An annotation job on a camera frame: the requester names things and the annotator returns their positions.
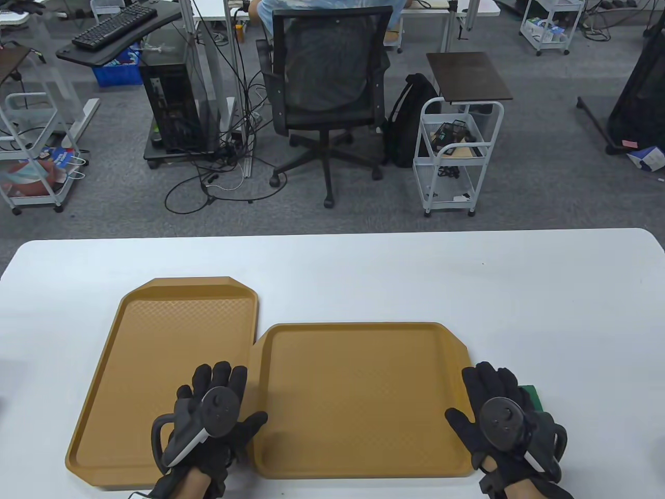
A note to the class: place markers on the person's right hand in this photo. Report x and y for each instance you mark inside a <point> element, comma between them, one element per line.
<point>486,379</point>

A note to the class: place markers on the person's left hand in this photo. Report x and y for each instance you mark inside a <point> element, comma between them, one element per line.
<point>228,374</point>

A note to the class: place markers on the yellow and green sponge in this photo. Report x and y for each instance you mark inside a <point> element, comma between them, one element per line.
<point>532,395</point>

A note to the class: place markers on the brown plastic food tray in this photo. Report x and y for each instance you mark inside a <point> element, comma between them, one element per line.
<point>145,343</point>
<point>363,390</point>

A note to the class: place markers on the person's right forearm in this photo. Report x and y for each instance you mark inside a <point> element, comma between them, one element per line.
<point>519,491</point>

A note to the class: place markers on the person's left forearm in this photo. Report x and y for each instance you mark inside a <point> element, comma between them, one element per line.
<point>197,486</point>

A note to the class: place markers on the grey left hand controller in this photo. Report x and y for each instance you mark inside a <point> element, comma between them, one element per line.
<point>218,408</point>

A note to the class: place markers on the grey hand controller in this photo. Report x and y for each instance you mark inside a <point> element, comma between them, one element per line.
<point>218,408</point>
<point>501,421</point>

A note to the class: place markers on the grey right hand controller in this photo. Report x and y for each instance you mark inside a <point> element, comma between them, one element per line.
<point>501,421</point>

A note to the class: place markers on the white rolling cart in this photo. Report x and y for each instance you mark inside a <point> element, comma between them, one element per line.
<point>36,199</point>
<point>449,205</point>
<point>550,48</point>

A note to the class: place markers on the black computer trolley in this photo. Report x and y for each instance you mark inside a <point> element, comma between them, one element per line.
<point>176,155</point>

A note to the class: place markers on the black backpack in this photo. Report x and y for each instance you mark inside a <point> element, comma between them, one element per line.
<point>405,130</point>

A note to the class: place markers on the white and blue box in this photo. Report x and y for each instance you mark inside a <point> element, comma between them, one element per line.
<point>647,158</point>

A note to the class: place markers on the black mesh office chair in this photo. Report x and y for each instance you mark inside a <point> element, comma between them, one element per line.
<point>332,119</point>

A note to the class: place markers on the blue paper bag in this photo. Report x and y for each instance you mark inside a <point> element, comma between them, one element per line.
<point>60,156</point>

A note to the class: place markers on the black computer tower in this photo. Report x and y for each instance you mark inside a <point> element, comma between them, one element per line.
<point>171,104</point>

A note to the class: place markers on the red and teal bag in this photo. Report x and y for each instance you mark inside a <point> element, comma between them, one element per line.
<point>31,179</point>

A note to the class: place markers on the dark brown side table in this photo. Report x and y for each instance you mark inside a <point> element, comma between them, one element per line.
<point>467,75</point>
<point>10,60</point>

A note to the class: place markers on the black covered stand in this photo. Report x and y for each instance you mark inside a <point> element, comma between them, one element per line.
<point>639,104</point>

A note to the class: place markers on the blue plastic crate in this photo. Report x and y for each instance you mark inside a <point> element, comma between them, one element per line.
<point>117,75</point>

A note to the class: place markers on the orange bottle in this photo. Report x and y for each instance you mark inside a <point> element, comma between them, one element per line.
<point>239,32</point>

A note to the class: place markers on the black curved desk top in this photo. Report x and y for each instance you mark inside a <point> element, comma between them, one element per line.
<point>98,56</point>

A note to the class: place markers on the cardboard box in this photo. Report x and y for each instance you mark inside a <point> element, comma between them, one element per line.
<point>393,36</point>

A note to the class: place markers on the black keyboard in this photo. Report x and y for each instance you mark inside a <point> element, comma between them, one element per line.
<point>114,26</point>

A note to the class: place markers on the white office desk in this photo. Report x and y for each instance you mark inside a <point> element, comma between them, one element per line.
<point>218,8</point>

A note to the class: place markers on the white desk leg frame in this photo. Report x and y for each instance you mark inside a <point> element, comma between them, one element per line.
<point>78,125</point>

